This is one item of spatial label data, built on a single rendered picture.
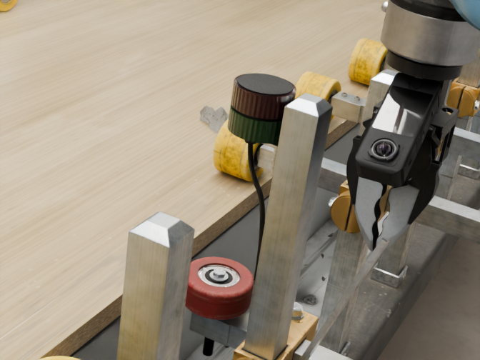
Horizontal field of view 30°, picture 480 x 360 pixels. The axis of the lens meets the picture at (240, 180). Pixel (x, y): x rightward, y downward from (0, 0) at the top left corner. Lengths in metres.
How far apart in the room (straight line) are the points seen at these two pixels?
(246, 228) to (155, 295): 0.73
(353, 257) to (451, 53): 0.41
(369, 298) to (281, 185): 0.58
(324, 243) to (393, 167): 0.90
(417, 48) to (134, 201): 0.48
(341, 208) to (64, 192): 0.35
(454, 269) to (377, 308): 1.60
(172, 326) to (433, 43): 0.34
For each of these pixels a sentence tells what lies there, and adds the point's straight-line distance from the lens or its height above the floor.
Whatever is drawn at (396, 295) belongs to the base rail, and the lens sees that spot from 1.43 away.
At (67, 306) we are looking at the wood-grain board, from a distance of 0.95.
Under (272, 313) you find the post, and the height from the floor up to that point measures 0.93.
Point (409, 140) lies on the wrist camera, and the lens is 0.81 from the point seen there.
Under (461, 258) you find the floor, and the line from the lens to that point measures 3.05.
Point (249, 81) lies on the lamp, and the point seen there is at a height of 1.16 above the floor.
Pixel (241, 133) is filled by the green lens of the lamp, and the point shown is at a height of 1.12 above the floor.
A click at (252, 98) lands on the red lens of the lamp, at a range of 0.83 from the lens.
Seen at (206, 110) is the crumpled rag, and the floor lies 0.91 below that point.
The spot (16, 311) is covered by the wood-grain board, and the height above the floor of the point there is 0.90.
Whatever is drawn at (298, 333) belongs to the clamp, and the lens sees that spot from 1.01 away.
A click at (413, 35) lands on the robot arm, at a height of 1.23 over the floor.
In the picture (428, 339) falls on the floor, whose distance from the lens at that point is 2.61.
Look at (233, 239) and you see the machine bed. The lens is 1.34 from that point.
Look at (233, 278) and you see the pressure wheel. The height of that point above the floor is 0.91.
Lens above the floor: 1.46
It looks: 27 degrees down
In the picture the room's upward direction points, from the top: 9 degrees clockwise
